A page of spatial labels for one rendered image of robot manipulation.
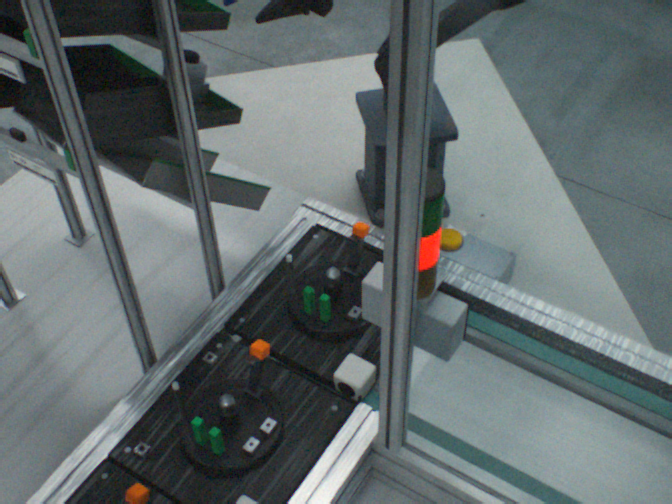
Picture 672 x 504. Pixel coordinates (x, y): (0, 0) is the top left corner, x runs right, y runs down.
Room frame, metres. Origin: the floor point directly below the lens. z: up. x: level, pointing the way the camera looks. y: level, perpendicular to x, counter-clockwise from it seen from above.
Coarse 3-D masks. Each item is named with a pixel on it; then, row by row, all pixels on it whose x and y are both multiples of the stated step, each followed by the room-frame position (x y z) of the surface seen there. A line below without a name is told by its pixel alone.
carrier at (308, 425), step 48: (192, 384) 0.69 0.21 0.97; (240, 384) 0.68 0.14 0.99; (288, 384) 0.69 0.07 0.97; (144, 432) 0.62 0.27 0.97; (192, 432) 0.60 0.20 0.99; (240, 432) 0.60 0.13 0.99; (288, 432) 0.61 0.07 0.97; (336, 432) 0.61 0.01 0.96; (144, 480) 0.55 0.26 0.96; (192, 480) 0.54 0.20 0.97; (240, 480) 0.54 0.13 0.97; (288, 480) 0.54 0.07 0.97
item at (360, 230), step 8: (360, 224) 0.90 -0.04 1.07; (352, 232) 0.89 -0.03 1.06; (360, 232) 0.88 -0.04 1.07; (368, 232) 0.89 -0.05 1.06; (352, 240) 0.87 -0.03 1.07; (360, 240) 0.88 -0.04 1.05; (352, 248) 0.88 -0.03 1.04; (360, 248) 0.88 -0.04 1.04; (352, 256) 0.88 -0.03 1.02; (360, 256) 0.88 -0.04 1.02; (352, 264) 0.87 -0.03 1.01
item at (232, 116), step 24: (72, 48) 0.97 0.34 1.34; (96, 48) 1.00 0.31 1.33; (24, 72) 0.92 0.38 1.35; (72, 72) 0.96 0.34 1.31; (96, 72) 0.99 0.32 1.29; (120, 72) 1.02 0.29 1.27; (24, 96) 0.90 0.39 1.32; (48, 96) 0.88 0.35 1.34; (96, 96) 0.85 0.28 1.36; (120, 96) 0.87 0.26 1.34; (144, 96) 0.89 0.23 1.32; (168, 96) 0.92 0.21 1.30; (216, 96) 1.04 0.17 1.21; (48, 120) 0.86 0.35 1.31; (96, 120) 0.84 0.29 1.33; (120, 120) 0.86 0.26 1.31; (144, 120) 0.89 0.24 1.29; (168, 120) 0.91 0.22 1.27; (216, 120) 0.97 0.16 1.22; (240, 120) 1.00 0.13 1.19; (96, 144) 0.83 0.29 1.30
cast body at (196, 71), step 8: (192, 56) 1.05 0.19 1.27; (192, 64) 1.04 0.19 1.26; (200, 64) 1.05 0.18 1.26; (192, 72) 1.03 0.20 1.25; (200, 72) 1.04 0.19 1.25; (160, 80) 1.04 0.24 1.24; (192, 80) 1.03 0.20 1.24; (200, 80) 1.04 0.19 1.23; (168, 88) 1.02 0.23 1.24; (192, 88) 1.03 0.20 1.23; (200, 88) 1.04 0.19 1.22; (208, 88) 1.05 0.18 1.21; (192, 96) 1.03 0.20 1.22; (200, 96) 1.04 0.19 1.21
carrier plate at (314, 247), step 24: (312, 240) 0.96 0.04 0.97; (336, 240) 0.96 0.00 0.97; (312, 264) 0.91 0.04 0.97; (360, 264) 0.91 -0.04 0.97; (264, 288) 0.86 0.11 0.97; (288, 288) 0.86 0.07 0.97; (240, 312) 0.82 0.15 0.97; (264, 312) 0.82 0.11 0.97; (288, 312) 0.81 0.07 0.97; (240, 336) 0.78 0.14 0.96; (264, 336) 0.77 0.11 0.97; (288, 336) 0.77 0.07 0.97; (360, 336) 0.77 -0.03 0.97; (288, 360) 0.73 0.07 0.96; (312, 360) 0.73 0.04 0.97; (336, 360) 0.72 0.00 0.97
